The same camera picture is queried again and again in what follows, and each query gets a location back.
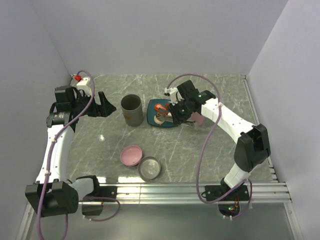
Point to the pink cup lid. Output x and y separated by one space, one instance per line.
131 155

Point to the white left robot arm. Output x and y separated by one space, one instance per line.
50 194

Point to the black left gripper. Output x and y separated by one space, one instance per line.
103 110

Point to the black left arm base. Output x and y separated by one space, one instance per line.
94 203

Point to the aluminium rail frame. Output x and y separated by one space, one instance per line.
190 193

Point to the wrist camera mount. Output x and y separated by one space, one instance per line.
174 95
85 85

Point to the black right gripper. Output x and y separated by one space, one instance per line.
177 118

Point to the teal square plate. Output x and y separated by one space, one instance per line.
150 114

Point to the red shrimp toy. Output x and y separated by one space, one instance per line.
160 108

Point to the white steamed bun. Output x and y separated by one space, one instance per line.
158 121

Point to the grey plastic cup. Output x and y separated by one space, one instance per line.
132 110

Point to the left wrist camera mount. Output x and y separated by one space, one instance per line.
85 85

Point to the pink plastic cup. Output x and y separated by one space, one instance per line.
196 120

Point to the grey cup lid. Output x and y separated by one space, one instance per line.
149 168

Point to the metal food tongs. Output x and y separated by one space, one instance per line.
168 118

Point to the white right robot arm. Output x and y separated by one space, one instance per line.
252 141

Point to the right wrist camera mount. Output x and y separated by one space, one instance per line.
174 95

